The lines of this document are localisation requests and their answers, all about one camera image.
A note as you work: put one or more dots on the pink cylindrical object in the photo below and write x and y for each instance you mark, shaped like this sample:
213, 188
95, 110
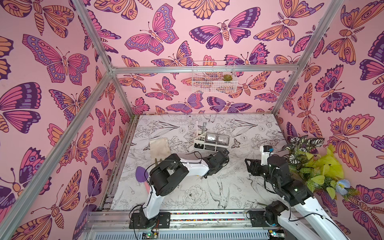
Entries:
147, 186

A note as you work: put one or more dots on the smoky clear cup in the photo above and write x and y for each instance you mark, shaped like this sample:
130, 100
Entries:
223, 140
211, 138

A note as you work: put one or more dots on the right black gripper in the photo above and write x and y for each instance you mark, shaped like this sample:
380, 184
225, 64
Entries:
252, 166

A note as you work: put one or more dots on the grey toothbrush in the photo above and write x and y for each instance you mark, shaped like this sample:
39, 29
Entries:
203, 127

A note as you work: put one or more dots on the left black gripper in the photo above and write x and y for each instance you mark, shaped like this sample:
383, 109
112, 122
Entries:
211, 157

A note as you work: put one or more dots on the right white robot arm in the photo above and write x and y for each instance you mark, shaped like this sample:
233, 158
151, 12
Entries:
297, 211

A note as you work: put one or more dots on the beige gardening glove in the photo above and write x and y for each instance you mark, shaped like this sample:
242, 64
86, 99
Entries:
159, 150

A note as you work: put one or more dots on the cream toothbrush holder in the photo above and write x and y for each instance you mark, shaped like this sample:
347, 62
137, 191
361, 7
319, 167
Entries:
199, 144

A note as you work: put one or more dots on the smoky clear cup right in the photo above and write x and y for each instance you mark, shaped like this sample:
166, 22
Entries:
223, 140

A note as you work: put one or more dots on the smoky clear cup left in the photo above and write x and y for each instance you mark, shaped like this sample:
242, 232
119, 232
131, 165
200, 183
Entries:
211, 138

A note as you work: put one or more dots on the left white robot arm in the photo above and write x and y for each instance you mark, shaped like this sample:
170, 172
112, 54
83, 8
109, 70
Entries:
164, 178

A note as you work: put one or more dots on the purple egg-shaped sponge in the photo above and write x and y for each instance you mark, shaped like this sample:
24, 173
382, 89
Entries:
142, 174

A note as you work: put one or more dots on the artificial plant bouquet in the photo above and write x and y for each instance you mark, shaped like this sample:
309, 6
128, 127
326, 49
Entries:
320, 173

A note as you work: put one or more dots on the small green succulent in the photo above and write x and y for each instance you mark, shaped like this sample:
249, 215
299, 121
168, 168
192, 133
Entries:
227, 77

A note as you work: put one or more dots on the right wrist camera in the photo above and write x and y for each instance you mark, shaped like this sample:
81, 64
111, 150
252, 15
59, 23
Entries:
266, 152

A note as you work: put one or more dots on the white wire basket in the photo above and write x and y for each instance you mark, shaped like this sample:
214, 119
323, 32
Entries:
208, 79

